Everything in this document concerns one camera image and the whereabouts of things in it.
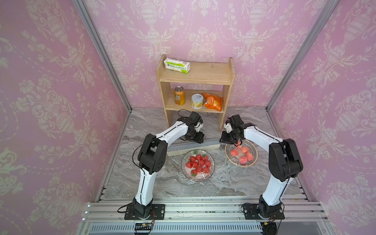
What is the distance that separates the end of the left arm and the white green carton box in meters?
0.24

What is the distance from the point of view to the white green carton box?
0.79 metres

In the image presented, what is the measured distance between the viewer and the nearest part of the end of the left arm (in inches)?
28.6
